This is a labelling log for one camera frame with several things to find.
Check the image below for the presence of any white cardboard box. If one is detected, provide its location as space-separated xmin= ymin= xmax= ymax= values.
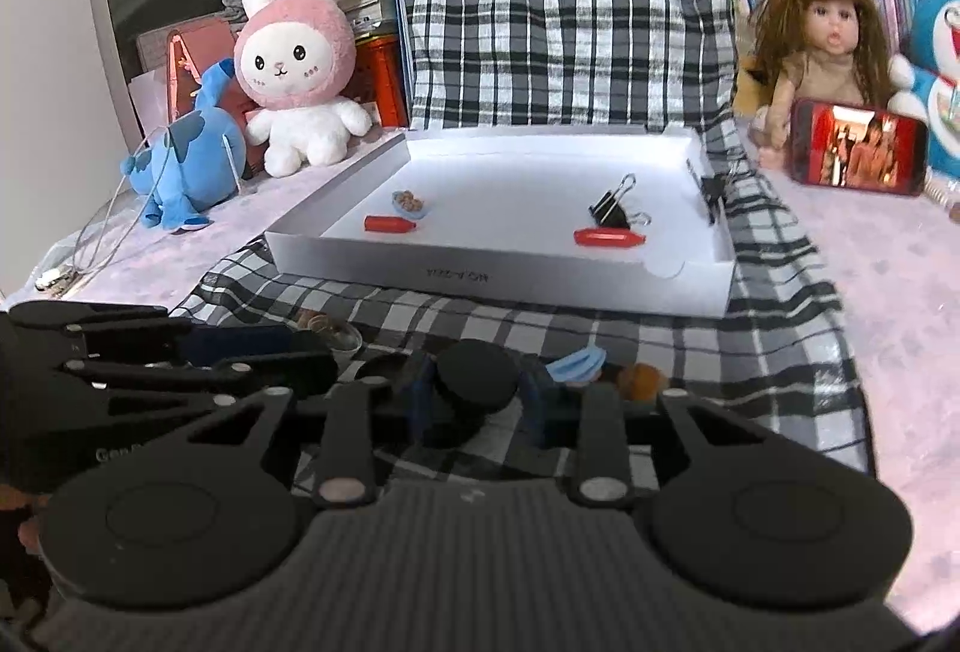
xmin=262 ymin=122 xmax=740 ymax=321

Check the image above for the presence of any blue plush toy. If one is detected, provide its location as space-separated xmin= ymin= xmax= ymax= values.
xmin=124 ymin=59 xmax=248 ymax=231

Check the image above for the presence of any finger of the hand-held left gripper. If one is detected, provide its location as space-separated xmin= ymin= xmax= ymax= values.
xmin=7 ymin=303 xmax=297 ymax=368
xmin=60 ymin=352 xmax=338 ymax=413

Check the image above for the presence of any pink white rabbit plush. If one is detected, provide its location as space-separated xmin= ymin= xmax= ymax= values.
xmin=234 ymin=0 xmax=374 ymax=179

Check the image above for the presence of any black white plaid cloth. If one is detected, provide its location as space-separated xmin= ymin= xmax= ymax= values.
xmin=169 ymin=0 xmax=875 ymax=495

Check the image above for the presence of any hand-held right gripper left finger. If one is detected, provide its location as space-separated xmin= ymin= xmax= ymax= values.
xmin=180 ymin=352 xmax=443 ymax=510

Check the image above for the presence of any black binder clip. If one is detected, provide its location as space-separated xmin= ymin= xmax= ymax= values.
xmin=701 ymin=160 xmax=740 ymax=225
xmin=589 ymin=173 xmax=652 ymax=230

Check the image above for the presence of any smartphone in red case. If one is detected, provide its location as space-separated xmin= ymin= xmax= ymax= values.
xmin=789 ymin=98 xmax=929 ymax=197

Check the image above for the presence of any long red clip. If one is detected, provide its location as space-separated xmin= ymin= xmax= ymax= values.
xmin=574 ymin=227 xmax=646 ymax=248

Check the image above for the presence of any small blue toy car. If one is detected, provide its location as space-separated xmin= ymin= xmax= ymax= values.
xmin=546 ymin=349 xmax=605 ymax=385

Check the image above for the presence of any person's left hand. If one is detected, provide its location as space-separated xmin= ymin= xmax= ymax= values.
xmin=0 ymin=483 xmax=47 ymax=557

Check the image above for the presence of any black round disc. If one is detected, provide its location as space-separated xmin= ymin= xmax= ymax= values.
xmin=437 ymin=340 xmax=520 ymax=424

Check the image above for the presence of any blue cat plush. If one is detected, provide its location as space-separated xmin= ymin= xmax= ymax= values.
xmin=889 ymin=0 xmax=960 ymax=180

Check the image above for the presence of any pink board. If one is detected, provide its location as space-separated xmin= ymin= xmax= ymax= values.
xmin=139 ymin=17 xmax=241 ymax=124

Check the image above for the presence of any thin white wire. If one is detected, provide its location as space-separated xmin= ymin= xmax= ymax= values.
xmin=34 ymin=127 xmax=166 ymax=293

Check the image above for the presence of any long-haired doll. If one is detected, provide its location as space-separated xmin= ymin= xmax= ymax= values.
xmin=739 ymin=0 xmax=893 ymax=150

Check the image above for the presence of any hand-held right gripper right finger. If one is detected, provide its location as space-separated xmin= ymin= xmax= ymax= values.
xmin=521 ymin=358 xmax=796 ymax=509

